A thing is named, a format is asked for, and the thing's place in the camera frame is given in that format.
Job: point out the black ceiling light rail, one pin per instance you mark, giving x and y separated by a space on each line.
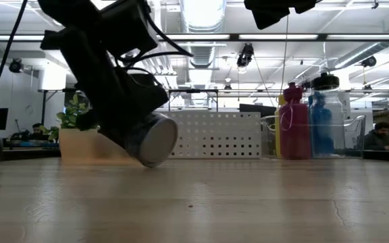
282 36

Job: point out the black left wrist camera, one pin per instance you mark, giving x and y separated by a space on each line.
127 27

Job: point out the black ceiling lamp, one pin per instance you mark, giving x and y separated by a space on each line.
15 66
245 55
369 61

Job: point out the black aluminium table frame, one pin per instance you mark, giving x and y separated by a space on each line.
30 154
387 156

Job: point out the blue plastic squeeze bottle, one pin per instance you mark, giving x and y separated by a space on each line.
321 128

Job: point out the green artificial plant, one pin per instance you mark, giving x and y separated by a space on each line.
68 118

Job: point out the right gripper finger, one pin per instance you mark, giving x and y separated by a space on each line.
268 18

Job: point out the blue solid white tuna can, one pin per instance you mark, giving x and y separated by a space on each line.
154 141

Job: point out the person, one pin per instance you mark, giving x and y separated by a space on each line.
380 136
38 130

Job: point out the clear bottle with black cap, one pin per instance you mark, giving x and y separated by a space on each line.
333 101

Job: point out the yellow plastic squeeze bottle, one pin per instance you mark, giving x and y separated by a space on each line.
277 131

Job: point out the white perforated metal basket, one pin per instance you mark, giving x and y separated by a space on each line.
218 135

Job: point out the clear plastic tray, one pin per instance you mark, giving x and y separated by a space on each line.
356 135

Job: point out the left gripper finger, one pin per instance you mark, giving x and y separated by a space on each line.
115 138
150 94

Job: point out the white round pillar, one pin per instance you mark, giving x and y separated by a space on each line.
346 101

